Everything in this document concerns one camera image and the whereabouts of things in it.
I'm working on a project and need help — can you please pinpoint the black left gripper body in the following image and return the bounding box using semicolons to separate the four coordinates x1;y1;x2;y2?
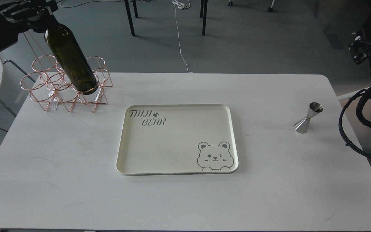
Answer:
0;0;58;33

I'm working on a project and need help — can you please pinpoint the black table leg left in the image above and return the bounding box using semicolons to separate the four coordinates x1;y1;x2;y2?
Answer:
124;0;139;36

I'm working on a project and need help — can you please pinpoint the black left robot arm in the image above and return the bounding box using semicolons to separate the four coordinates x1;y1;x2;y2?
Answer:
0;0;58;52

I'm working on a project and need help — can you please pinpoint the black braided right cable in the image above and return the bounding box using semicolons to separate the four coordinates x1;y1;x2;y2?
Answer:
338;84;371;167

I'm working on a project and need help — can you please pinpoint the dark green wine bottle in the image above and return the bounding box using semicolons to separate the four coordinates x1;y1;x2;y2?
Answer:
44;15;98;95

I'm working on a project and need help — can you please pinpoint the cream bear serving tray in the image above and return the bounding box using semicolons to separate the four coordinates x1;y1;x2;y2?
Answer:
116;104;239;175

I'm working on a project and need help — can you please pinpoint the copper wire bottle rack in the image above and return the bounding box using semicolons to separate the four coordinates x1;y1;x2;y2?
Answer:
20;31;113;113

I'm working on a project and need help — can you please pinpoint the silver steel jigger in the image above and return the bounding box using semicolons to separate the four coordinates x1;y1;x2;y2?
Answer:
293;102;324;134

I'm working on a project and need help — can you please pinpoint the white floor cable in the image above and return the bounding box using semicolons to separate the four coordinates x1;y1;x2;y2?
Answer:
172;0;195;74

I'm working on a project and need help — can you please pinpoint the black table leg right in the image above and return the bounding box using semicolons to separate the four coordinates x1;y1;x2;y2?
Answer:
200;0;208;36

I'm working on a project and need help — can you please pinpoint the black table leg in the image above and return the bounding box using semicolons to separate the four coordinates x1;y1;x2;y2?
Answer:
200;0;208;36
124;0;139;36

